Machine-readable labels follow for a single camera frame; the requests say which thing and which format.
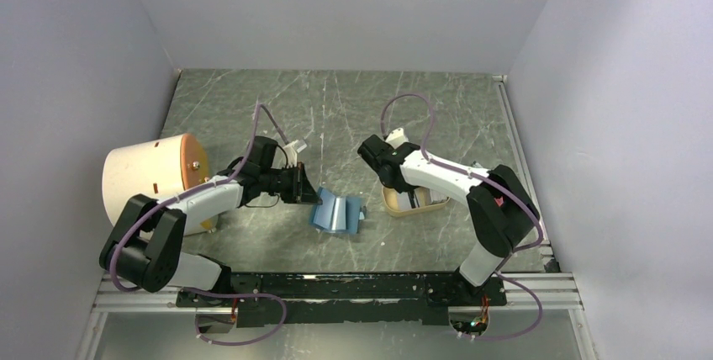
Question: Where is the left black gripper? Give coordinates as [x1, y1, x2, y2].
[260, 161, 322, 205]

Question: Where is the blue leather card holder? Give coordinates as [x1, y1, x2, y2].
[309, 187, 367, 235]

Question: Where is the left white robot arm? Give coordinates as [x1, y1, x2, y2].
[98, 136, 321, 306]

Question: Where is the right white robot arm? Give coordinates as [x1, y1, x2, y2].
[357, 135, 542, 304]

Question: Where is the tan card tray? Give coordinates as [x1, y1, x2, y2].
[382, 187, 451, 218]

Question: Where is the credit cards stack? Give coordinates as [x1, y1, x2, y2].
[409, 188, 449, 208]

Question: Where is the cream cylindrical container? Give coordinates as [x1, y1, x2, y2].
[102, 133, 210, 225]

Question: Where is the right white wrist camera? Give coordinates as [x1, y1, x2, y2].
[385, 128, 409, 149]

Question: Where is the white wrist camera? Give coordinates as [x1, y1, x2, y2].
[283, 139, 307, 167]
[385, 128, 409, 149]

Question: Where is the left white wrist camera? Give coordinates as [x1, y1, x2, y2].
[283, 139, 307, 167]

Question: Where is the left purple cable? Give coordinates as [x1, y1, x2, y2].
[108, 101, 291, 347]

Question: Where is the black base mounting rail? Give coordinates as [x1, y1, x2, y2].
[176, 271, 507, 327]

